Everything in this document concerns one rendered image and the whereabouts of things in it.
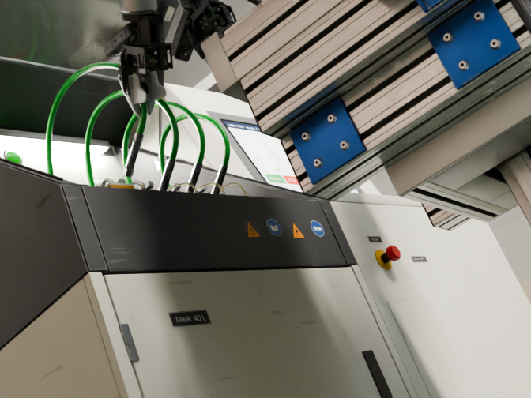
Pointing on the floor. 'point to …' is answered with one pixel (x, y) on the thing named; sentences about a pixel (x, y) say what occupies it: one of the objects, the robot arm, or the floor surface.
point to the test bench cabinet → (98, 349)
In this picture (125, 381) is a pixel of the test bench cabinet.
